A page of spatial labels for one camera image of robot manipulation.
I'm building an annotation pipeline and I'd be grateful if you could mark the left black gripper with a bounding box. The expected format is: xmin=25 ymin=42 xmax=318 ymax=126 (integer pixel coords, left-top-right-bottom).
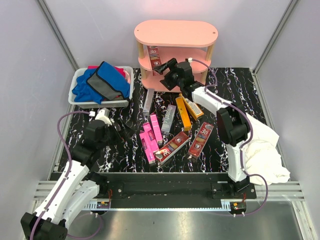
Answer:
xmin=98 ymin=117 xmax=136 ymax=150

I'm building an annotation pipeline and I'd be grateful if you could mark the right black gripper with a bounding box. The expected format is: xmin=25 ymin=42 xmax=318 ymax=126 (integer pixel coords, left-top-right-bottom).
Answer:
xmin=153 ymin=58 xmax=184 ymax=92

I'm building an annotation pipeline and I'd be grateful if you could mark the red 3d toothpaste box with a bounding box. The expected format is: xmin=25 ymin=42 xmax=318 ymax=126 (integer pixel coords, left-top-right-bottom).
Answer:
xmin=188 ymin=122 xmax=214 ymax=160
xmin=147 ymin=45 xmax=162 ymax=76
xmin=154 ymin=131 xmax=190 ymax=166

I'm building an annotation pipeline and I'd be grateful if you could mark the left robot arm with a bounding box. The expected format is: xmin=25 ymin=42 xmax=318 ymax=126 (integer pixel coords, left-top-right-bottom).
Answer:
xmin=20 ymin=116 xmax=133 ymax=240

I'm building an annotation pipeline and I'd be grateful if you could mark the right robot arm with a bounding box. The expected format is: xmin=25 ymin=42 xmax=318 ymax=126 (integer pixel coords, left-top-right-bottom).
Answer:
xmin=153 ymin=57 xmax=252 ymax=199

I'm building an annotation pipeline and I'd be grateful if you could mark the pink three-tier shelf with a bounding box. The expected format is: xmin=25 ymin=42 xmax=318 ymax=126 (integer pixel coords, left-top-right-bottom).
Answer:
xmin=134 ymin=19 xmax=219 ymax=92

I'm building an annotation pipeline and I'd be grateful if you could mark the pink BeYou box front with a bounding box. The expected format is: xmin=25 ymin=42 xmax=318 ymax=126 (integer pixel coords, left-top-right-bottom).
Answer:
xmin=139 ymin=131 xmax=156 ymax=166

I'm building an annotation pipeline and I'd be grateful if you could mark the pink beyou box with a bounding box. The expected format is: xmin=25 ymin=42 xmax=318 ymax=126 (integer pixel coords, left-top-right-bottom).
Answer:
xmin=142 ymin=122 xmax=159 ymax=153
xmin=139 ymin=131 xmax=156 ymax=166
xmin=150 ymin=113 xmax=163 ymax=145

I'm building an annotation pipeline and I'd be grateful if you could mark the silver grey toothpaste box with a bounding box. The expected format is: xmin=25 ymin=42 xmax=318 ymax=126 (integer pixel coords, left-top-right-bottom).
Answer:
xmin=142 ymin=88 xmax=155 ymax=116

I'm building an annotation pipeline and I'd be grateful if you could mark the pink BeYou box middle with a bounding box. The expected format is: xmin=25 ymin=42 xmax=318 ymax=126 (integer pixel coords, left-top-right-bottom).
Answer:
xmin=142 ymin=122 xmax=159 ymax=153

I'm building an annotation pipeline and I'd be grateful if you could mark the white plastic basket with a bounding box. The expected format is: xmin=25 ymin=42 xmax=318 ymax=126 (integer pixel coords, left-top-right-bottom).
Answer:
xmin=68 ymin=66 xmax=134 ymax=109

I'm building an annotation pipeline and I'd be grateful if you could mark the pink BeYou box back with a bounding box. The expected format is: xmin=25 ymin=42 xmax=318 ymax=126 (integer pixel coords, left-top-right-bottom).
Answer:
xmin=150 ymin=113 xmax=163 ymax=145

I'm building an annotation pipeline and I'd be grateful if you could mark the pink cloth in basket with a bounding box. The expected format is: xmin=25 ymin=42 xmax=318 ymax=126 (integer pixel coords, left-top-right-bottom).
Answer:
xmin=87 ymin=65 xmax=131 ymax=84

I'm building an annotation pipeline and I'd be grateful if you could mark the grey Protefix toothpaste box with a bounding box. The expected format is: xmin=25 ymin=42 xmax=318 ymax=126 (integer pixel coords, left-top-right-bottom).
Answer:
xmin=161 ymin=104 xmax=176 ymax=135

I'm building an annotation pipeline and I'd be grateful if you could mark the orange R&O toothpaste box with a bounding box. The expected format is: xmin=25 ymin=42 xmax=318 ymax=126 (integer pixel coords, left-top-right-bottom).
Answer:
xmin=175 ymin=96 xmax=192 ymax=132

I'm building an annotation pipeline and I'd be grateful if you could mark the orange barcode toothpaste box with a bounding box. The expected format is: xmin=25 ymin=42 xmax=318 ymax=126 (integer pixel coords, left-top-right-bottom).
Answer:
xmin=179 ymin=93 xmax=204 ymax=121

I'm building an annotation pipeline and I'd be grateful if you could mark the grey black-trimmed cloth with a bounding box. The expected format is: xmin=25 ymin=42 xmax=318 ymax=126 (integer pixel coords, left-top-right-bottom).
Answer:
xmin=86 ymin=61 xmax=130 ymax=101

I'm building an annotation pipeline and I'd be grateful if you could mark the blue cloth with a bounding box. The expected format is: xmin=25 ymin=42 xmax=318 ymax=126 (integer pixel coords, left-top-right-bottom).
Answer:
xmin=72 ymin=68 xmax=124 ymax=104

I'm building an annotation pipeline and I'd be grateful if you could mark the white crumpled cloth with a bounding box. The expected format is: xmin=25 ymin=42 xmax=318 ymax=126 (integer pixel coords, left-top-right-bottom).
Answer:
xmin=244 ymin=114 xmax=291 ymax=186

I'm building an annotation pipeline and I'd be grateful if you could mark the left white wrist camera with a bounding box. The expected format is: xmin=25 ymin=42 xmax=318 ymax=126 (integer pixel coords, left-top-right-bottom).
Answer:
xmin=89 ymin=108 xmax=112 ymax=126

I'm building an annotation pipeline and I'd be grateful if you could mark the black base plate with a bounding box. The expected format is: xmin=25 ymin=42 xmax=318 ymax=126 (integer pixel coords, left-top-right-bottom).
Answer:
xmin=84 ymin=172 xmax=257 ymax=200

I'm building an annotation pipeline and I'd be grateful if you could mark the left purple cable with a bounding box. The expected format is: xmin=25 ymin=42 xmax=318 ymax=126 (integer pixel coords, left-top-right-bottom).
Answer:
xmin=32 ymin=111 xmax=105 ymax=238

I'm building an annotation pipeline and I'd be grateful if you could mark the purple cable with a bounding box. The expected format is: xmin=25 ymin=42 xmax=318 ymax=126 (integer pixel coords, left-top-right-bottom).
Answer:
xmin=187 ymin=57 xmax=270 ymax=217
xmin=32 ymin=111 xmax=105 ymax=238

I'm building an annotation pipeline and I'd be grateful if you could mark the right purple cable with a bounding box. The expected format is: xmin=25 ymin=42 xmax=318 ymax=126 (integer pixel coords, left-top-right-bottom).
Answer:
xmin=187 ymin=57 xmax=270 ymax=217

